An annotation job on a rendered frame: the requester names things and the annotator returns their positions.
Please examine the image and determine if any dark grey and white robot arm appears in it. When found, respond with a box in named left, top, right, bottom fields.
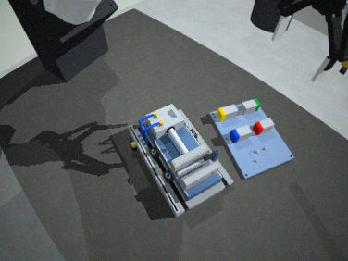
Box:
left=43, top=0, right=102, bottom=25

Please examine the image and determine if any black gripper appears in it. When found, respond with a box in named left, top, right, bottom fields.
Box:
left=271, top=0, right=348, bottom=82

